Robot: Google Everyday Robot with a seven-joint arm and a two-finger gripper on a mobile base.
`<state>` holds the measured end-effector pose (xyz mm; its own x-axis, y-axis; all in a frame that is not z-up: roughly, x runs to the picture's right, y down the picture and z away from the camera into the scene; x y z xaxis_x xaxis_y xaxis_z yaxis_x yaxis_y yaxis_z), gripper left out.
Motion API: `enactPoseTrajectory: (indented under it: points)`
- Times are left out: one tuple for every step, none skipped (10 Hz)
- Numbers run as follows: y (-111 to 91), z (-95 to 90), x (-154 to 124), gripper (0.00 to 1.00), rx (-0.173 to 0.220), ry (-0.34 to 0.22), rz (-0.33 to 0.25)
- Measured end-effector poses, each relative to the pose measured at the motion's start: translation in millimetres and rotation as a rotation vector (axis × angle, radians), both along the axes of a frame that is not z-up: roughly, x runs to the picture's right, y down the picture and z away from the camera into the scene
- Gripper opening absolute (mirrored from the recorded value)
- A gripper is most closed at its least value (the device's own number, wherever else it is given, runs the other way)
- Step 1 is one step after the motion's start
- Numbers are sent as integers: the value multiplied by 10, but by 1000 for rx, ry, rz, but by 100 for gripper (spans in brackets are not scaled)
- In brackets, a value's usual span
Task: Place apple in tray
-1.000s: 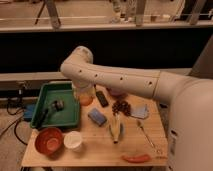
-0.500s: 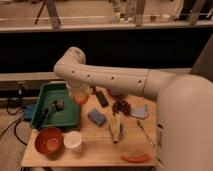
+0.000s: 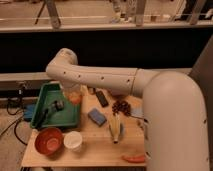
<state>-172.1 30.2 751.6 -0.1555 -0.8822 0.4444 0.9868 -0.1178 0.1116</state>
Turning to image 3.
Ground small metal cup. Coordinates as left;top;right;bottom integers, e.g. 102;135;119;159
87;87;96;95

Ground black handled dish brush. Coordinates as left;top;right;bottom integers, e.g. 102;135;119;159
35;100;64;129

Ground black rectangular bar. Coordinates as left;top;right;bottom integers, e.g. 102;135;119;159
96;91;109;107

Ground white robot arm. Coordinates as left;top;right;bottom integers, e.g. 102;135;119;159
46;48;210;171

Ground grey blue cloth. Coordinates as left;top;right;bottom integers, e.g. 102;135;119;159
131;107;143;119

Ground orange red bowl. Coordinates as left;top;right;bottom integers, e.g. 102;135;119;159
34;127;63;156

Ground blue sponge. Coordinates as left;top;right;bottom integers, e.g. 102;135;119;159
88;108;107;126

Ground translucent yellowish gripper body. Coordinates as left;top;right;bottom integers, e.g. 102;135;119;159
61;84;81;99

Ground black cables on floor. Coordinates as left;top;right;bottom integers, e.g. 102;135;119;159
0;83;29;146

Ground white plastic cup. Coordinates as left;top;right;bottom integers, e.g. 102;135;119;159
63;131;83;152

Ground yellow corn cob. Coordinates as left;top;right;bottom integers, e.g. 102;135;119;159
109;113;122;143

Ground dark red grapes bunch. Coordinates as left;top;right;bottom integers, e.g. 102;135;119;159
112;100;131;116

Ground blue box beside table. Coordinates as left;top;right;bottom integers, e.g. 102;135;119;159
24;104;35;122

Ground green plastic tray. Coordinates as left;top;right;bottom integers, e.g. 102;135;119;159
31;83;81;129

